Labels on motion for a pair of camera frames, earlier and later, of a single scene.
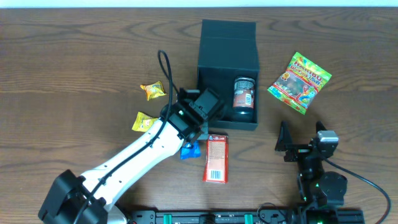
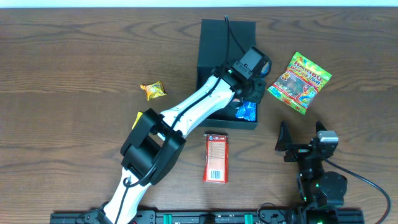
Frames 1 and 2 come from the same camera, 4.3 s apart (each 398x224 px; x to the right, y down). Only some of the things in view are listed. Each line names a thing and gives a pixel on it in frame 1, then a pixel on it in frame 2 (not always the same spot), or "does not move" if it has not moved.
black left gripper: x=196 y=137 -> x=254 y=91
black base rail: x=247 y=216 does not move
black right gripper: x=286 y=140 does not move
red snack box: x=216 y=158 does not move
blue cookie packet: x=190 y=150 -> x=247 y=111
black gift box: x=228 y=50 does not move
